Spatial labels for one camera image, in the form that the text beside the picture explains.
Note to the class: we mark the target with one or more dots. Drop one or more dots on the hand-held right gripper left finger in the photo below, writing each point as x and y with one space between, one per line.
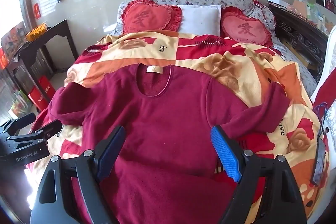
113 153

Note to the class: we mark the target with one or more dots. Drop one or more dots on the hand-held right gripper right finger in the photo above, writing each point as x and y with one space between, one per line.
225 155

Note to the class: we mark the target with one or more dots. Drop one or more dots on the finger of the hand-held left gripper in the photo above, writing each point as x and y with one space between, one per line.
42 132
21 121

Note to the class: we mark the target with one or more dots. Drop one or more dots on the maroon fleece sweater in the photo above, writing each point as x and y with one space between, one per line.
162 121

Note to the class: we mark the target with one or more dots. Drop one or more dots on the red box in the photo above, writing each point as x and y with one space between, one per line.
39 95

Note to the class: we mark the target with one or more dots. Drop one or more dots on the colourful printed box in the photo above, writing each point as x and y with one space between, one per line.
13 35

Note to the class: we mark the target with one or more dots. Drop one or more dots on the red orange printed blanket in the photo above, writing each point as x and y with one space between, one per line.
236 66

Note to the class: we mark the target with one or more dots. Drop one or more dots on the orange plastic basket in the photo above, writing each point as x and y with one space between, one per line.
35 32

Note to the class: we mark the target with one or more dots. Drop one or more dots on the dark flat strip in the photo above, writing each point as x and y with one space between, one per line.
319 161

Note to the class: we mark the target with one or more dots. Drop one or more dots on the dark wooden table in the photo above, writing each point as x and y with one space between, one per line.
52 29

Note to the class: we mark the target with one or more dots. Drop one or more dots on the floral bed sheet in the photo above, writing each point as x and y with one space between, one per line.
302 71

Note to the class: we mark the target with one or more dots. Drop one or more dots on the red cloth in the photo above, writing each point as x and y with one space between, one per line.
328 92

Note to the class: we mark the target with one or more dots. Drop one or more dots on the red heart pillow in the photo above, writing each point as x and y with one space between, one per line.
147 16
244 29

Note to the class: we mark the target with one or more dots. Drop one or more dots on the white pillow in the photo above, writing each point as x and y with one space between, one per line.
199 19

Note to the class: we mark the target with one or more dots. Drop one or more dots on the carved dark wooden headboard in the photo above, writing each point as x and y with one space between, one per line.
296 32

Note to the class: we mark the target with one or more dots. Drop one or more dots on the red wall sticker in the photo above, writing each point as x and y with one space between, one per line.
37 11

